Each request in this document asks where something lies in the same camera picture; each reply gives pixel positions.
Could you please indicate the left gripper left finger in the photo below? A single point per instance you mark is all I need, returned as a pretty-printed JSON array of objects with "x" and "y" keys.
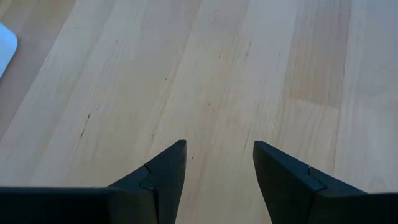
[{"x": 168, "y": 174}]

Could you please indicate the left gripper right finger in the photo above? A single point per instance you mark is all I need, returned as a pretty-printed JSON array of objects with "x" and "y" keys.
[{"x": 280, "y": 177}]

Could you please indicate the white plastic bin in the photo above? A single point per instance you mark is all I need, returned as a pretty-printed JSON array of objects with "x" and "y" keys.
[{"x": 6, "y": 46}]

